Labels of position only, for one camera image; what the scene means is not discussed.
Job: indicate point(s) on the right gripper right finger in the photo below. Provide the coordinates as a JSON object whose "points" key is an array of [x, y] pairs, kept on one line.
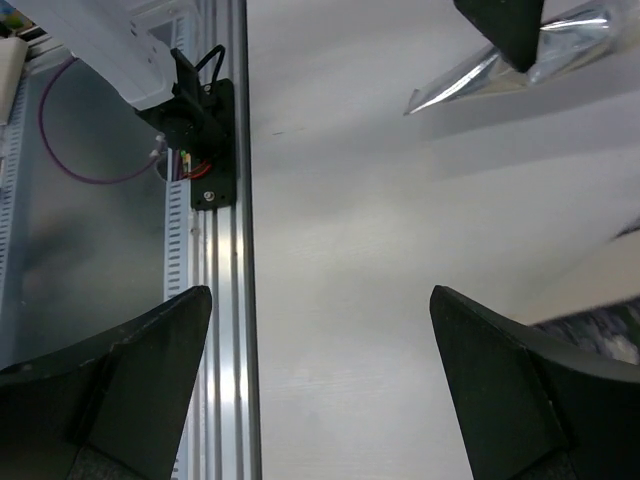
{"points": [[531, 406]]}

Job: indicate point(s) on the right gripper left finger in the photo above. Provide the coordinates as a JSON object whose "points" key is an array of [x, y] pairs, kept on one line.
{"points": [[112, 406]]}

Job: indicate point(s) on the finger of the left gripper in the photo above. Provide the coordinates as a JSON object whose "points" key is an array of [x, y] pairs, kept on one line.
{"points": [[511, 26]]}

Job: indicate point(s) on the silver squeeze tube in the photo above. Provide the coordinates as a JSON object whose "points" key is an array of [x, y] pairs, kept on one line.
{"points": [[567, 43]]}

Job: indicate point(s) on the cream canvas tote bag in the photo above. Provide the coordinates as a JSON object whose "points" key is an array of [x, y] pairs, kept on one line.
{"points": [[595, 304]]}

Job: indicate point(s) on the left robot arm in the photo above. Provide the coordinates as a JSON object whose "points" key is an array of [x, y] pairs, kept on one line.
{"points": [[163, 86]]}

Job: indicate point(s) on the aluminium mounting rail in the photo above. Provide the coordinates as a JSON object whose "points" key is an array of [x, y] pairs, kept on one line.
{"points": [[223, 435]]}

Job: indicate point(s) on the white slotted cable duct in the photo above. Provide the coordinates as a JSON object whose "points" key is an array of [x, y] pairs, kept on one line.
{"points": [[176, 280]]}

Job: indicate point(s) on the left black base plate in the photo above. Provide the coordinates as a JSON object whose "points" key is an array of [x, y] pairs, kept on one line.
{"points": [[214, 185]]}

